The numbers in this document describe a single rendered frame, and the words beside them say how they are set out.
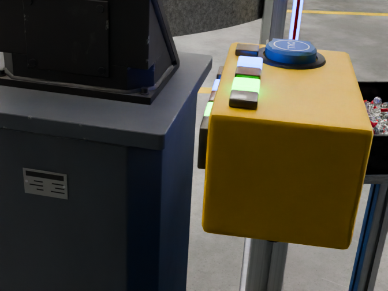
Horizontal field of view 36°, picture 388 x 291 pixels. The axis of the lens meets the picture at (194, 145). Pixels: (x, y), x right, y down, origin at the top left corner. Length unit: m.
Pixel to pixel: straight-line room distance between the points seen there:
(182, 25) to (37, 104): 1.70
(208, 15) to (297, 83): 2.07
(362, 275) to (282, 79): 0.63
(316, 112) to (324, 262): 1.71
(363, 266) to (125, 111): 0.49
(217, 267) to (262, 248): 1.49
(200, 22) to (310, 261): 1.05
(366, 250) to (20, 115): 0.57
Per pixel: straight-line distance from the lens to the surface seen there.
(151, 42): 0.73
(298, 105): 0.38
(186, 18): 2.41
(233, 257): 2.02
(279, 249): 0.48
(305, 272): 2.01
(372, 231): 0.97
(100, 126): 0.68
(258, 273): 0.50
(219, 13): 2.52
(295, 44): 0.47
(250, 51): 0.47
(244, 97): 0.37
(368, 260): 1.00
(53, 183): 0.75
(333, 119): 0.37
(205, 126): 0.38
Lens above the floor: 1.21
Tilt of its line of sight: 26 degrees down
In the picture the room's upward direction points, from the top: 3 degrees clockwise
